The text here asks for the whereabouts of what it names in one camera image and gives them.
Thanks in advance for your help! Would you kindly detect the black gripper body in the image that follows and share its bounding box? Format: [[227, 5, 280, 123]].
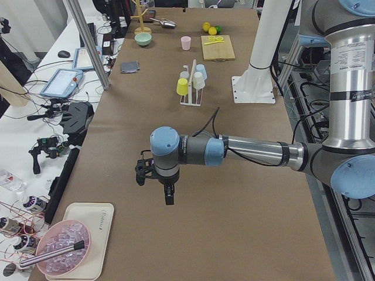
[[159, 179, 176, 198]]

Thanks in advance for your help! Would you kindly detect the grey folded cloth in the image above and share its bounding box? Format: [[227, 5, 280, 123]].
[[120, 61, 140, 74]]

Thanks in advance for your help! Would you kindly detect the wooden cutting board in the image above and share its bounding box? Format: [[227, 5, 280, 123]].
[[200, 35, 236, 61]]

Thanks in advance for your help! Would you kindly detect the grey plastic cup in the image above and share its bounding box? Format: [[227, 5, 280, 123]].
[[179, 71, 190, 79]]

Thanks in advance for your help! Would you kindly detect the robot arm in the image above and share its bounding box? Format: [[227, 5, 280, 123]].
[[136, 1, 374, 205]]

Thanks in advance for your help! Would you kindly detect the pink plastic cup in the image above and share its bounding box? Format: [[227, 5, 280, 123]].
[[180, 36, 192, 51]]

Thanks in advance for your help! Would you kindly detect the yellow plastic cup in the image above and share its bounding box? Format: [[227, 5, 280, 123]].
[[176, 78, 188, 96]]

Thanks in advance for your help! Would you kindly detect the cream plastic tray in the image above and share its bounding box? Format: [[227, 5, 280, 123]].
[[46, 203, 114, 280]]

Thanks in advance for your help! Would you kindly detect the metal muddler stick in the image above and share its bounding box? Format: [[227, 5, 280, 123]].
[[19, 240, 85, 268]]

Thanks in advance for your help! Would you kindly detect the mint green bowl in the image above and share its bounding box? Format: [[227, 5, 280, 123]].
[[134, 32, 152, 46]]

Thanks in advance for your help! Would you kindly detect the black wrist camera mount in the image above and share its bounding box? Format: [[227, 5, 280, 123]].
[[135, 149, 159, 186]]

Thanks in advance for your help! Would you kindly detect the whole yellow lemon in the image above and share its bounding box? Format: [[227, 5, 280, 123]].
[[202, 22, 211, 32]]

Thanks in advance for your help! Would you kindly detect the wooden mug tree stand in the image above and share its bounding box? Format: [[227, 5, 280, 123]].
[[131, 0, 152, 35]]

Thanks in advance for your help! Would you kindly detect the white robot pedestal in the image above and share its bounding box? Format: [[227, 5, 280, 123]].
[[231, 0, 299, 104]]

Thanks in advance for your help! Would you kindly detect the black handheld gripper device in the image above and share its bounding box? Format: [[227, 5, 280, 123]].
[[28, 136, 70, 175]]

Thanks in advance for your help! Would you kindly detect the aluminium frame post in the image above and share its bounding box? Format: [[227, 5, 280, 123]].
[[63, 0, 110, 90]]

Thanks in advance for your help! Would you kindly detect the pink bowl of ice cubes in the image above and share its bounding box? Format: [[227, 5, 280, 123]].
[[36, 220, 90, 276]]

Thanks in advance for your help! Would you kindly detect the white wire cup holder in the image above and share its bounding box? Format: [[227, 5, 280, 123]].
[[180, 59, 204, 107]]

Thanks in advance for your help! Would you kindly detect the black computer mouse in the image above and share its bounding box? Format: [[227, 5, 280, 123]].
[[57, 50, 70, 58]]

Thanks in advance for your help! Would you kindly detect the white plastic cup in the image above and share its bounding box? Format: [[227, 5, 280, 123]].
[[193, 71, 205, 90]]

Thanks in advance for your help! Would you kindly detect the metal scoop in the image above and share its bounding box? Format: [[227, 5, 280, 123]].
[[150, 18, 176, 29]]

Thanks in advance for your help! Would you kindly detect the blue teach pendant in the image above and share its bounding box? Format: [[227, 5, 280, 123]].
[[40, 68, 83, 98], [73, 47, 94, 71]]

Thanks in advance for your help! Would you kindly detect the blue plastic cup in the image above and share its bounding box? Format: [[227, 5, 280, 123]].
[[195, 64, 207, 80]]

